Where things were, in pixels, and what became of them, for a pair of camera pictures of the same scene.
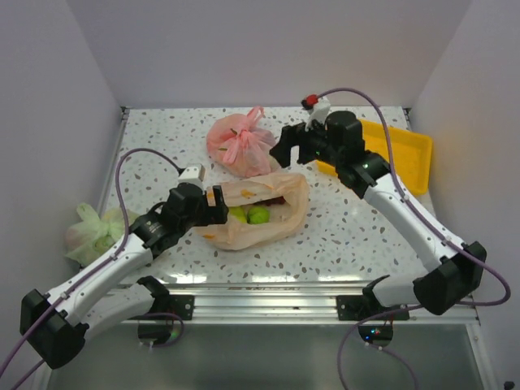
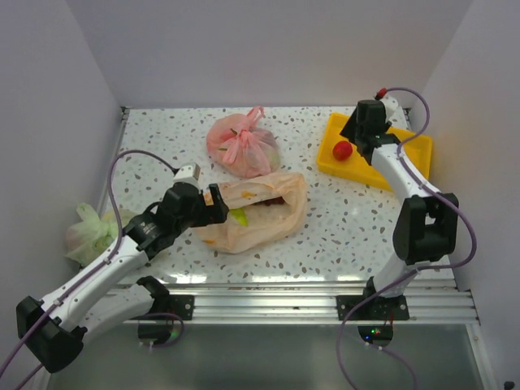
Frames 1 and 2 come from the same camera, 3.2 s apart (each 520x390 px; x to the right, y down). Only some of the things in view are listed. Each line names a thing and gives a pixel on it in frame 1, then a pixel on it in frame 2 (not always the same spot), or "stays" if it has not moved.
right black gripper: (296, 135) to (349, 131)
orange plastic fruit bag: (262, 210) stays
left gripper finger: (218, 214) stays
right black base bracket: (360, 307) stays
